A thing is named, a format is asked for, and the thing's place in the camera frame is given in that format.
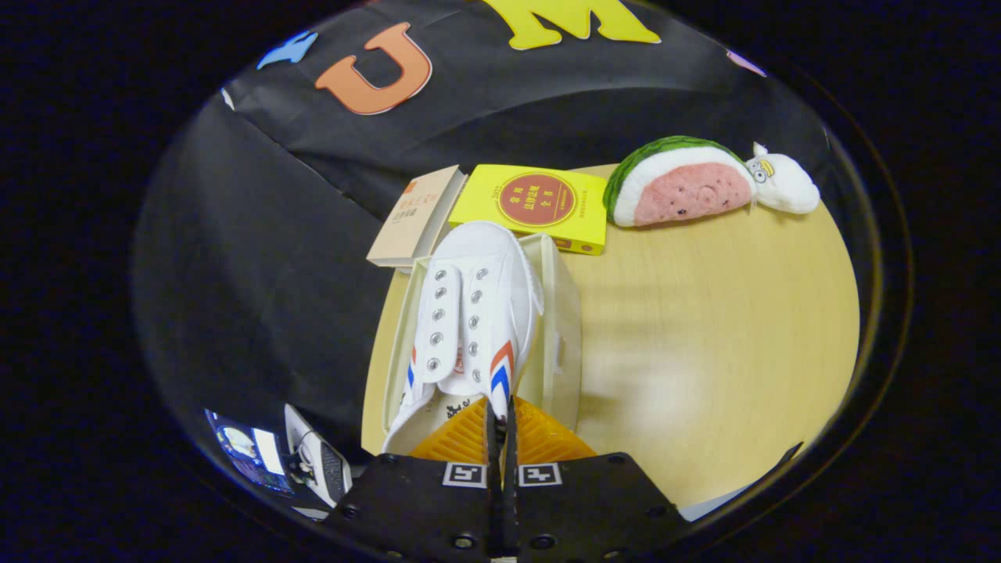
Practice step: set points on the white canvas shoe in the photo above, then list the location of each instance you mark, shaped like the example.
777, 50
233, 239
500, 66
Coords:
469, 313

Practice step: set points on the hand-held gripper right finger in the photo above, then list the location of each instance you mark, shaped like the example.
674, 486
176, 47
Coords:
586, 508

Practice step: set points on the cream fabric storage box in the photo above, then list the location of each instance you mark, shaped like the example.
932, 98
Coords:
561, 336

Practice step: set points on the computer monitor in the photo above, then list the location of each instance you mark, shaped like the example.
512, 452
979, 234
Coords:
250, 453

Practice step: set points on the white laptop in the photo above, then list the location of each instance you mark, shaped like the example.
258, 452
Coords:
324, 461

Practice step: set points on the white plush toy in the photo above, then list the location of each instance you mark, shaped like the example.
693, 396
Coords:
786, 184

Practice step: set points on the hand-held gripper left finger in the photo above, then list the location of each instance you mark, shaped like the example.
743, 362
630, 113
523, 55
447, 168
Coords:
422, 508

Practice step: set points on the yellow book with red circle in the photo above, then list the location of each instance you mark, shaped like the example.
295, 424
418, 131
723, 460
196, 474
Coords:
532, 199

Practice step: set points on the watermelon slice plush toy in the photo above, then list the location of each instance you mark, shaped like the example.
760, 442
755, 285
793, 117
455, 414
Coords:
680, 188

